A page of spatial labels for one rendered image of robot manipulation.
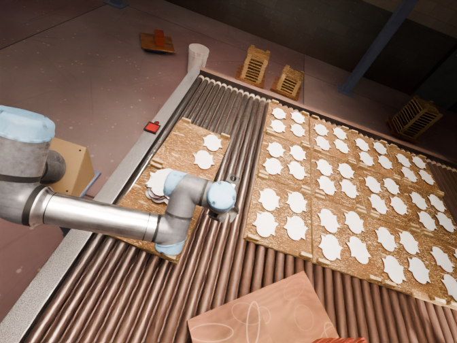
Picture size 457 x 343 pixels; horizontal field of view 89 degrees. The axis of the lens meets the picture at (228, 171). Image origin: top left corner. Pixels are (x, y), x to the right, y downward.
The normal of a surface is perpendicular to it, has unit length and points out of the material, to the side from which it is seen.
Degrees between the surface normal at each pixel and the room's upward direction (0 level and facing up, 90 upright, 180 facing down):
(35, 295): 0
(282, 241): 0
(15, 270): 0
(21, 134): 53
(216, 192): 27
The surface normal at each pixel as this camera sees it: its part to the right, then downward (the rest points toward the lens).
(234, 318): 0.26, -0.61
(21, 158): 0.78, 0.25
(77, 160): 0.06, 0.03
